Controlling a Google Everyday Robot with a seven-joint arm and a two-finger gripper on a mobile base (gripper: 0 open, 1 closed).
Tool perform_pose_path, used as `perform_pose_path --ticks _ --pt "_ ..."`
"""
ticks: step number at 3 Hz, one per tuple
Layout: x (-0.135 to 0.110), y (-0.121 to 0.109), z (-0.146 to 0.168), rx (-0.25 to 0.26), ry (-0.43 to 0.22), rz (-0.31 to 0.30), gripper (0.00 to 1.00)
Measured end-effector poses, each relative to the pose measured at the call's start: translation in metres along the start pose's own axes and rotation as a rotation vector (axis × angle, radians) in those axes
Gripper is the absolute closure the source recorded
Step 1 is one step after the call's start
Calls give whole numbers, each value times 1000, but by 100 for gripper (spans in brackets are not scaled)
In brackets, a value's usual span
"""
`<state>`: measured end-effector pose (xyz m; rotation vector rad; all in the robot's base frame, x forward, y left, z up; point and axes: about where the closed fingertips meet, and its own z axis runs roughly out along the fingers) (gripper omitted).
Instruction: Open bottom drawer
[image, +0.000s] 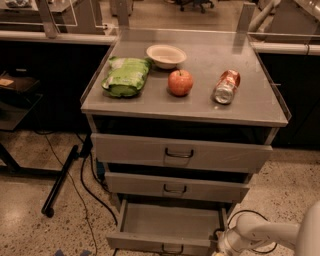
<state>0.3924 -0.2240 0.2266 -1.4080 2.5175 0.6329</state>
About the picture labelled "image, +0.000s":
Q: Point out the red soda can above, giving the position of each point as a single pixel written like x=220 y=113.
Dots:
x=225 y=89

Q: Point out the black stand leg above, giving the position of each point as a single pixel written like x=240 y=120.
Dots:
x=47 y=208

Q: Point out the grey top drawer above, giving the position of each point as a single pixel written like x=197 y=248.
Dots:
x=176 y=153

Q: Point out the white paper bowl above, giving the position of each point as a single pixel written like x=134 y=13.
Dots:
x=166 y=56

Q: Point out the black office chair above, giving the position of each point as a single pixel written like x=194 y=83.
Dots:
x=200 y=3

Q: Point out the grey drawer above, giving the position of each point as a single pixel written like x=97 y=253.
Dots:
x=176 y=153
x=169 y=227
x=157 y=186

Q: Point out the dark side cart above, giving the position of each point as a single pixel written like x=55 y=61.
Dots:
x=17 y=98

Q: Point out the grey railing bar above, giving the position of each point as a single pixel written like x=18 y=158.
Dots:
x=88 y=39

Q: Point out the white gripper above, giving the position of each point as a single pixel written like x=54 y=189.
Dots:
x=227 y=242

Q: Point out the red apple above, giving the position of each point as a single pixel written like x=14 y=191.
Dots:
x=180 y=82

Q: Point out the grey middle drawer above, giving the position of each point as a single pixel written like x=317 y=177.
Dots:
x=157 y=186

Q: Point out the grey bottom drawer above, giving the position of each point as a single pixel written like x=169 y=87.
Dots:
x=169 y=227

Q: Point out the green chip bag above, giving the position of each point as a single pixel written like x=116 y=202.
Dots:
x=126 y=76

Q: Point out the grey drawer cabinet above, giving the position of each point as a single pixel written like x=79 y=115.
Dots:
x=253 y=117

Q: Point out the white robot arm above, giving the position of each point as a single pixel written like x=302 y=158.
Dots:
x=251 y=232

